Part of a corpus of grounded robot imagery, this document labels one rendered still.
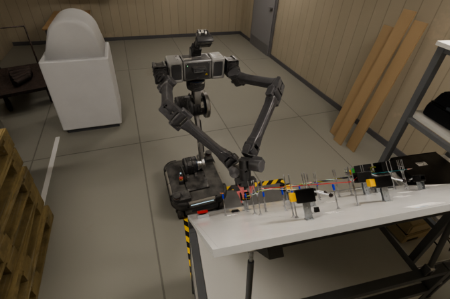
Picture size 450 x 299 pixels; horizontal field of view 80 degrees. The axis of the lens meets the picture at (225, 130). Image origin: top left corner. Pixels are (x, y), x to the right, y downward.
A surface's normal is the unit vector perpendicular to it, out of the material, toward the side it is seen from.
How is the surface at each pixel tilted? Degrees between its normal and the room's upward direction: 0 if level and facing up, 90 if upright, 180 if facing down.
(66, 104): 90
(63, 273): 0
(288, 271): 0
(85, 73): 90
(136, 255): 0
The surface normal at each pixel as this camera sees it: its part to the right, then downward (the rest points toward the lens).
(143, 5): 0.33, 0.56
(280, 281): 0.05, -0.81
